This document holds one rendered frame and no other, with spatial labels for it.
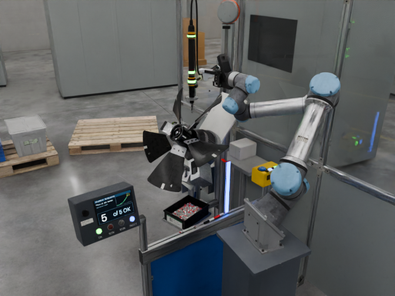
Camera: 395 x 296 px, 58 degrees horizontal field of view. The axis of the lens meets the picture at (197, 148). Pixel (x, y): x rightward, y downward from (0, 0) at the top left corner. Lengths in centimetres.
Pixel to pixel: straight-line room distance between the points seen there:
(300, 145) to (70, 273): 219
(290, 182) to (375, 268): 120
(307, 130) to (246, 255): 58
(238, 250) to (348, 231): 103
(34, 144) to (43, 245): 168
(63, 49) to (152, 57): 177
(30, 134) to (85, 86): 305
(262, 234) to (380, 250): 101
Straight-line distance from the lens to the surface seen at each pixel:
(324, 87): 154
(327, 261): 271
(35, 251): 342
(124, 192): 157
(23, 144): 477
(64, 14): 733
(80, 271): 311
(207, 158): 198
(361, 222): 240
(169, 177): 218
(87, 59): 745
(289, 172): 142
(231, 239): 167
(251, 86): 163
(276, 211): 155
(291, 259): 162
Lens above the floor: 204
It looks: 24 degrees down
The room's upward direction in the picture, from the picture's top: straight up
